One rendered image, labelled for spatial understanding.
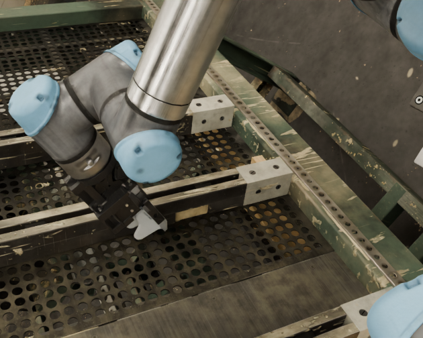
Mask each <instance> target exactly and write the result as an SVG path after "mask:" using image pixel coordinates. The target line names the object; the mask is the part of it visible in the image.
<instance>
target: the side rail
mask: <svg viewBox="0 0 423 338"><path fill-rule="evenodd" d="M142 8H143V5H142V4H141V3H140V2H139V0H98V1H81V2H72V3H55V4H46V5H29V6H20V7H4V8H0V32H9V31H16V30H30V29H38V28H45V27H59V26H66V25H80V24H88V23H101V22H109V21H123V20H131V19H142Z"/></svg>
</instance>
